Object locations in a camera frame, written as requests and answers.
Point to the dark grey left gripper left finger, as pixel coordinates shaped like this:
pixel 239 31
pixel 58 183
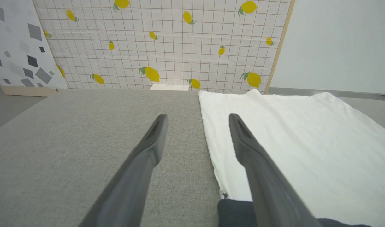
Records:
pixel 132 183

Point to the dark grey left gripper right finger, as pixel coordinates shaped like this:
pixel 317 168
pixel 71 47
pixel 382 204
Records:
pixel 265 183

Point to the white garment with black trim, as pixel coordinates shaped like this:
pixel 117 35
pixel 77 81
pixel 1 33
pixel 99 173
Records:
pixel 306 142

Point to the white box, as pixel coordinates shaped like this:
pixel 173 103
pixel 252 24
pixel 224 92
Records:
pixel 169 87

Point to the lemon print partition screen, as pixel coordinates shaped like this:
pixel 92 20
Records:
pixel 180 47

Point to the grey diamond print panel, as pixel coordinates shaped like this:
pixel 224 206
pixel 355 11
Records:
pixel 19 47

